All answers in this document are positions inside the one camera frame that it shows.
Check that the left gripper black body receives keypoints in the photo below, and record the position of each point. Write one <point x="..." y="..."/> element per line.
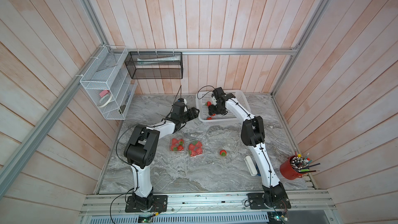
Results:
<point x="183" y="118"/>

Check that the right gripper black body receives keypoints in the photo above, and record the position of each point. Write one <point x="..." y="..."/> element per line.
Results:
<point x="215" y="109"/>

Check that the clear plastic clamshell container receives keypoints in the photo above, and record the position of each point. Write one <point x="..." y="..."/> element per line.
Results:
<point x="194" y="143"/>

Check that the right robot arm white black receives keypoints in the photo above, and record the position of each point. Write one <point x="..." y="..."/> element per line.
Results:
<point x="253" y="136"/>

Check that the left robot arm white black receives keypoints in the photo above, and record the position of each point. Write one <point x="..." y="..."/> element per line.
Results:
<point x="141" y="148"/>

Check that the white perforated plastic basket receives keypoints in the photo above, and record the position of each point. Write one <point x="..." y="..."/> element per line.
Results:
<point x="231" y="105"/>

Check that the roll of tape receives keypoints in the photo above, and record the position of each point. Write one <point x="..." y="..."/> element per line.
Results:
<point x="105" y="100"/>

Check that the pink note pad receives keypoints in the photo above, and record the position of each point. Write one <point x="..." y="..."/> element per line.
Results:
<point x="103" y="93"/>

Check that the red pen cup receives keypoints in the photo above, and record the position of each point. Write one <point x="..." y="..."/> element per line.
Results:
<point x="288" y="172"/>

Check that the black mesh wall basket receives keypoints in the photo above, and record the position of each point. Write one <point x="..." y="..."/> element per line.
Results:
<point x="154" y="65"/>

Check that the white wire wall shelf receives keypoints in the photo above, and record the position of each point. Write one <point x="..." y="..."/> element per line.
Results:
<point x="106" y="71"/>

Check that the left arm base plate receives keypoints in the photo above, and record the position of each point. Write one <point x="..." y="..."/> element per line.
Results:
<point x="153" y="203"/>

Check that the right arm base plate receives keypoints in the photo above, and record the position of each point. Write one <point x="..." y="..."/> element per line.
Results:
<point x="267" y="201"/>

